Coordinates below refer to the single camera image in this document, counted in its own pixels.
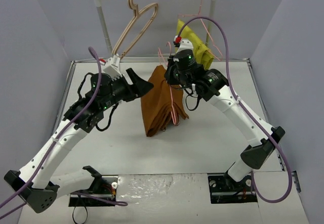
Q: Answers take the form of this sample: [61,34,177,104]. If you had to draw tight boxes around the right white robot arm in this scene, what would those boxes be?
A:
[165,55,286,190]

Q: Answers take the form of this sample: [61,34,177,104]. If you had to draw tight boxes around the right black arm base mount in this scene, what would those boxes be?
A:
[208,173,258,204]

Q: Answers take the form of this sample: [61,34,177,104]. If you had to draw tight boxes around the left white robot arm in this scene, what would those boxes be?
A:
[4,68,153,213]

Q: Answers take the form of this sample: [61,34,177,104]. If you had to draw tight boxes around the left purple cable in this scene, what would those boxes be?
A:
[0,46,129,212]

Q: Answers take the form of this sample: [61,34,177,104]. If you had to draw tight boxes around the yellow-green folded trousers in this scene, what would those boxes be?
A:
[181,26,214,70]

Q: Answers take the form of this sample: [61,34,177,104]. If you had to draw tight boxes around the purple cable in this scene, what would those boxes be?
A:
[178,16,293,203]
[0,46,129,212]

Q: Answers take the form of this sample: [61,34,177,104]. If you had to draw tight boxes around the wooden clothes hanger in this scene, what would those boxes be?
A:
[110,0,159,63]

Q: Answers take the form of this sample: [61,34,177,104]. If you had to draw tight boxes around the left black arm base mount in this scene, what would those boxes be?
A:
[68,166,116,223]

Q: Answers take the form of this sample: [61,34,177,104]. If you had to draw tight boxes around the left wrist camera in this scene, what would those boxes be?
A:
[99,55,125,81]

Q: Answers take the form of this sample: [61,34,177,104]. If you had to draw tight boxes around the brown trousers with striped waistband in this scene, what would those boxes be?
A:
[141,65,189,137]

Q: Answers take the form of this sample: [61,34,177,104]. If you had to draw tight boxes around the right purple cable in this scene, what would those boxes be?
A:
[178,16,293,203]

